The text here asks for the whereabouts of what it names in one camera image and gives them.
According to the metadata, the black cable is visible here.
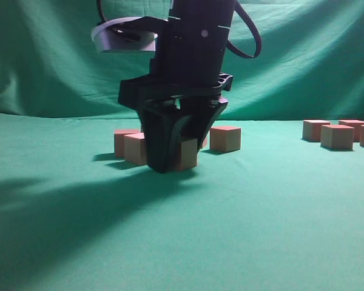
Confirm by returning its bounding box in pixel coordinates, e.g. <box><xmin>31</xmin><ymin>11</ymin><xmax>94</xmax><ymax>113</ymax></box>
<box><xmin>226</xmin><ymin>0</ymin><xmax>263</xmax><ymax>59</ymax></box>

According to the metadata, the red cube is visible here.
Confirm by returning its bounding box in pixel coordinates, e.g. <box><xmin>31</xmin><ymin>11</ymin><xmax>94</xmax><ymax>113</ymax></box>
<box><xmin>174</xmin><ymin>138</ymin><xmax>198</xmax><ymax>171</ymax></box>

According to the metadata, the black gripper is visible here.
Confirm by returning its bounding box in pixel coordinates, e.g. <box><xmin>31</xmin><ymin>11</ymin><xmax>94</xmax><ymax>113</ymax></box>
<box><xmin>118</xmin><ymin>1</ymin><xmax>233</xmax><ymax>173</ymax></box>

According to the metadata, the green cloth backdrop and cover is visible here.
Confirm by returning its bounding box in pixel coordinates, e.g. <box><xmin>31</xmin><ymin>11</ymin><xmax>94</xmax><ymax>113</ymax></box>
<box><xmin>0</xmin><ymin>1</ymin><xmax>364</xmax><ymax>290</ymax></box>

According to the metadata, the red cube far left column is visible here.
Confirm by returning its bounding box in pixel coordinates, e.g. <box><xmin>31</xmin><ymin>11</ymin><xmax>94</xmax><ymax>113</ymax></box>
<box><xmin>302</xmin><ymin>119</ymin><xmax>331</xmax><ymax>142</ymax></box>

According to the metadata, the red cube far right column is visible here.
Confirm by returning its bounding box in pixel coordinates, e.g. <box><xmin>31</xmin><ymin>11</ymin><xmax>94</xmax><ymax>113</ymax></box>
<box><xmin>339</xmin><ymin>119</ymin><xmax>364</xmax><ymax>142</ymax></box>

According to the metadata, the red cube middle left column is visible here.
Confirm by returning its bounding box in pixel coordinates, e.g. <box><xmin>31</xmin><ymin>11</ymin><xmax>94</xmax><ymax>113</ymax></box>
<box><xmin>320</xmin><ymin>124</ymin><xmax>354</xmax><ymax>151</ymax></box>

